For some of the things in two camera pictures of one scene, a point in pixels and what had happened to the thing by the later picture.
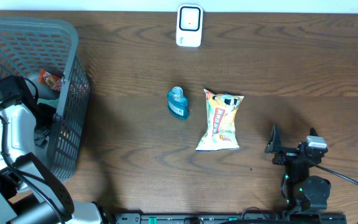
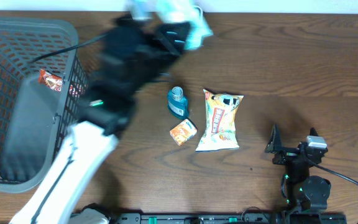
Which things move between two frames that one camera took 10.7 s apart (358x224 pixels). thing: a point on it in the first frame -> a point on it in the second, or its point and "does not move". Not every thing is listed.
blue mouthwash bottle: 178,104 does not move
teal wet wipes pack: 51,102 -> 189,12
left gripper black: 41,137 -> 141,42
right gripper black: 275,142 does not move
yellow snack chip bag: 222,109 does not move
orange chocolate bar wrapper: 53,81 does not move
